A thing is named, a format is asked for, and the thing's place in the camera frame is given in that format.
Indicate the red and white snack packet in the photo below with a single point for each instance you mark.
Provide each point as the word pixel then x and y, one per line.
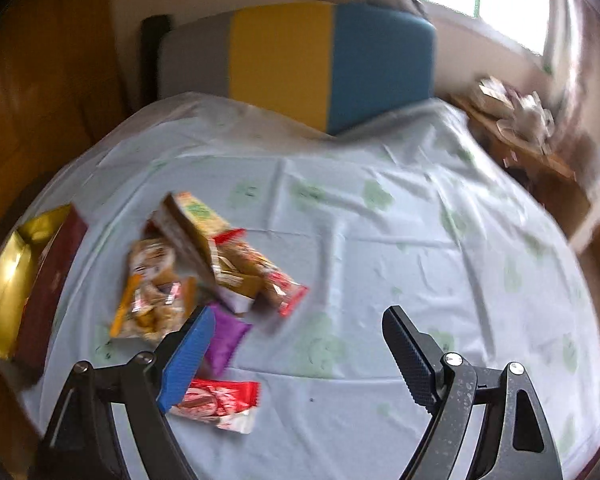
pixel 220 400

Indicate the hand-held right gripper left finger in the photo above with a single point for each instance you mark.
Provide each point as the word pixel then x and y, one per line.
pixel 187 355

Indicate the red-edged cracker packet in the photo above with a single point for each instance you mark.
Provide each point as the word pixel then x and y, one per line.
pixel 240 255
pixel 285 290

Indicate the gold tin box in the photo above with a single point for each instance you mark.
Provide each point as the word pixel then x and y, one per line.
pixel 10 270

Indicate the purple snack packet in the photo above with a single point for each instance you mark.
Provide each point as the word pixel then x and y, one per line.
pixel 227 340

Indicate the window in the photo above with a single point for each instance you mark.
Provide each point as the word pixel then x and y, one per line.
pixel 505 0

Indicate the gold and white snack packet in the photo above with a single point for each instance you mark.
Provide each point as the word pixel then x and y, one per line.
pixel 237 297

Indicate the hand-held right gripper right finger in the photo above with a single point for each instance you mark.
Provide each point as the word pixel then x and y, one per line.
pixel 410 355

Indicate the wooden cabinet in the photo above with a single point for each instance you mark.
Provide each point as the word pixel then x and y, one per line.
pixel 40 85

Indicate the grey yellow blue chair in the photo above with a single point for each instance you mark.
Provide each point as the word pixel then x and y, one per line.
pixel 280 60

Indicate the pile of small packets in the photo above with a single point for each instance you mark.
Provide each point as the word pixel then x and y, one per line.
pixel 525 115

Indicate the yellow clear snack bag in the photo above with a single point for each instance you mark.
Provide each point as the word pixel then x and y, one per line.
pixel 145 305

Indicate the pale green printed tablecloth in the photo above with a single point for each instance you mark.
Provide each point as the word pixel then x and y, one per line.
pixel 355 210

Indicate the wooden side table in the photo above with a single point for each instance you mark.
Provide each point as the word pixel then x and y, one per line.
pixel 545 180

